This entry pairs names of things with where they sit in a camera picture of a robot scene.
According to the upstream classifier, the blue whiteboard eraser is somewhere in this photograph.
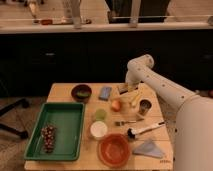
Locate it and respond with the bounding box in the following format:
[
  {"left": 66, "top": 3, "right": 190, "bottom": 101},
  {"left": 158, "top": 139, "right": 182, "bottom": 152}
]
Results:
[{"left": 99, "top": 87, "right": 112, "bottom": 101}]

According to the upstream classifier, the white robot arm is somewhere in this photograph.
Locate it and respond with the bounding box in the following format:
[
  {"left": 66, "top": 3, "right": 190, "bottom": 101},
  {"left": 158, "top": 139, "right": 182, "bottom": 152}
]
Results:
[{"left": 125, "top": 54, "right": 213, "bottom": 171}]

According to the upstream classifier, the green plastic tray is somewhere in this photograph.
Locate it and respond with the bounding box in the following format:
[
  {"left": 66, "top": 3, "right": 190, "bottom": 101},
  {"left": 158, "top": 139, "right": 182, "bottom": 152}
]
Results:
[{"left": 24, "top": 102, "right": 85, "bottom": 161}]

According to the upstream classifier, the yellow banana toy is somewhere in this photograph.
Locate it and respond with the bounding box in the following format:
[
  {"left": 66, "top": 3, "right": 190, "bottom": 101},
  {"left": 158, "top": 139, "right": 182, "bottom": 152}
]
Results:
[{"left": 130, "top": 93, "right": 141, "bottom": 108}]

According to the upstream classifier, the orange fruit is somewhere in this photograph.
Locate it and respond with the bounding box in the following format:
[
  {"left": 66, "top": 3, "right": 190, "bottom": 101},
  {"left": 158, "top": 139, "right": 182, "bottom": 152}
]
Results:
[{"left": 111, "top": 100, "right": 121, "bottom": 112}]

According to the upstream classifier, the metal can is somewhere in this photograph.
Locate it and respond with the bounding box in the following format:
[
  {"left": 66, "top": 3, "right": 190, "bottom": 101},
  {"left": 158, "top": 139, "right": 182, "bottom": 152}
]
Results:
[{"left": 139, "top": 99, "right": 152, "bottom": 116}]

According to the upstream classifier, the small fork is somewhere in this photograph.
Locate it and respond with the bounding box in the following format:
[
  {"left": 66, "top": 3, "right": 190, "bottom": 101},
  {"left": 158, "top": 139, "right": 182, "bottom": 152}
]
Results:
[{"left": 114, "top": 119, "right": 144, "bottom": 126}]

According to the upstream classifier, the dark maroon bowl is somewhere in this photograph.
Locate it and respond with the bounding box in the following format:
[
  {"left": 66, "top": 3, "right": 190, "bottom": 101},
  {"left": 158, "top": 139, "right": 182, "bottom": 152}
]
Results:
[{"left": 71, "top": 84, "right": 92, "bottom": 103}]

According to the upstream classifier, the white cup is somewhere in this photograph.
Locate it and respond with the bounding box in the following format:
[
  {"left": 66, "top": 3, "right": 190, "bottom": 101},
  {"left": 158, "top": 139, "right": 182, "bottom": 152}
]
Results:
[{"left": 90, "top": 121, "right": 108, "bottom": 139}]

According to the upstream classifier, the blue grey cloth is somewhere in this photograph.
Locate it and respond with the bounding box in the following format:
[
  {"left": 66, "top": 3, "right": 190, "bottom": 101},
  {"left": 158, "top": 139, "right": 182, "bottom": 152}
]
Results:
[{"left": 132, "top": 139, "right": 164, "bottom": 158}]

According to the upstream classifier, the orange plastic bowl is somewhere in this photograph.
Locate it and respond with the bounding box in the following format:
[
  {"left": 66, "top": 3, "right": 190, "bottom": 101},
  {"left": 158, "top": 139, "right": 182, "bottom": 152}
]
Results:
[{"left": 97, "top": 134, "right": 130, "bottom": 168}]

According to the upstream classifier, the bunch of dark grapes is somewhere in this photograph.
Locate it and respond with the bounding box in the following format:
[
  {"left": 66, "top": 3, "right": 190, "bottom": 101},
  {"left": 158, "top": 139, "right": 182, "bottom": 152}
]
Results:
[{"left": 41, "top": 125, "right": 56, "bottom": 153}]

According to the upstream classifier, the dark cabinet counter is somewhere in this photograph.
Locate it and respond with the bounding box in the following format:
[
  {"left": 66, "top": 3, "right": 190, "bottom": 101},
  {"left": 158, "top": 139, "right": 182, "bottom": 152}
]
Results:
[{"left": 0, "top": 26, "right": 213, "bottom": 97}]

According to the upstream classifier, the red bowl on counter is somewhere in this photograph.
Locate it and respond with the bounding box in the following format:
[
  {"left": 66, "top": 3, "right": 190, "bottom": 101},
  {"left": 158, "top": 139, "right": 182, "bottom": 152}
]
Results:
[{"left": 40, "top": 19, "right": 53, "bottom": 25}]

